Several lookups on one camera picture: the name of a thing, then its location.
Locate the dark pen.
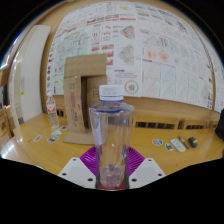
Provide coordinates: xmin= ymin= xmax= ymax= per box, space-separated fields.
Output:
xmin=177 ymin=134 xmax=190 ymax=150

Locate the black tape measure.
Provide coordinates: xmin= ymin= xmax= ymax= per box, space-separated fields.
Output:
xmin=187 ymin=136 xmax=199 ymax=149

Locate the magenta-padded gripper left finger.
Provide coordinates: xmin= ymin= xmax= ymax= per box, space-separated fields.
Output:
xmin=58 ymin=145 xmax=99 ymax=190

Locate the white rectangular card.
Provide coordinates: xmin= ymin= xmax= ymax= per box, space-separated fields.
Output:
xmin=169 ymin=138 xmax=187 ymax=153

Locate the wooden chair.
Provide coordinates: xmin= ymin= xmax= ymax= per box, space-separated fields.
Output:
xmin=0 ymin=104 xmax=16 ymax=139

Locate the wall poster sheets group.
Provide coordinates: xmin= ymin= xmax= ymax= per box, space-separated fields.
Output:
xmin=46 ymin=1 xmax=224 ymax=113

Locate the brown cardboard box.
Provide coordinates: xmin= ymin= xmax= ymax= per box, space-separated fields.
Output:
xmin=62 ymin=53 xmax=108 ymax=145

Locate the black bag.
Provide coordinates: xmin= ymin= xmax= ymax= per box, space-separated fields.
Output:
xmin=214 ymin=116 xmax=224 ymax=141

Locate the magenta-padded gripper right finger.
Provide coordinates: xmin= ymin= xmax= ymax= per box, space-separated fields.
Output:
xmin=125 ymin=146 xmax=167 ymax=190

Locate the small red-labelled plastic bottle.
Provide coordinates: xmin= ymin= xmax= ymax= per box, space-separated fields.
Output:
xmin=45 ymin=92 xmax=60 ymax=130

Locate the clear plastic water bottle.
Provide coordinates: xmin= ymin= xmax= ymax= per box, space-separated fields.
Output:
xmin=88 ymin=84 xmax=135 ymax=190

